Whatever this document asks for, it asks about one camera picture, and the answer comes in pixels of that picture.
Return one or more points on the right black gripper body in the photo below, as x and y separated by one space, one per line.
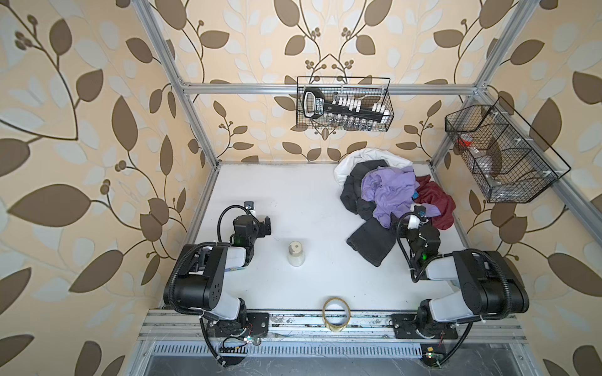
411 236

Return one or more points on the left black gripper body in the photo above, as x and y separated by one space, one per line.
260 230

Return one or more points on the dark grey cloth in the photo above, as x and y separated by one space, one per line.
371 241

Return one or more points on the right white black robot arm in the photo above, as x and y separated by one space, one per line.
487 288

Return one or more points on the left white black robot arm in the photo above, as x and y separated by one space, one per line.
196 285

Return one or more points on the maroon cloth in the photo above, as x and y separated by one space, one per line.
440 206

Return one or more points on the purple cloth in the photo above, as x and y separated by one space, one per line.
391 190

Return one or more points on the white cloth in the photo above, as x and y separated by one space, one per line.
344 168

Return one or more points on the small clear plastic bottle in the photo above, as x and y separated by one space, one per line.
296 256

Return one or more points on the red capped clear bottle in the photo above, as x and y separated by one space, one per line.
467 144

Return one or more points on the yellow tape roll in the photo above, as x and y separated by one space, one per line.
336 314

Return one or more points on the black tool with white labels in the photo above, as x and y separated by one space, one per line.
322 103

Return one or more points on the aluminium front rail base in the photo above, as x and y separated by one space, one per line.
377 334

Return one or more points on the right black wire basket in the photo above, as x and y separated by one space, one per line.
517 162

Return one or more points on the black wire basket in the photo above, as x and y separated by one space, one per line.
517 162
351 125

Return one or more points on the back black wire basket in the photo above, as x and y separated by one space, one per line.
351 125

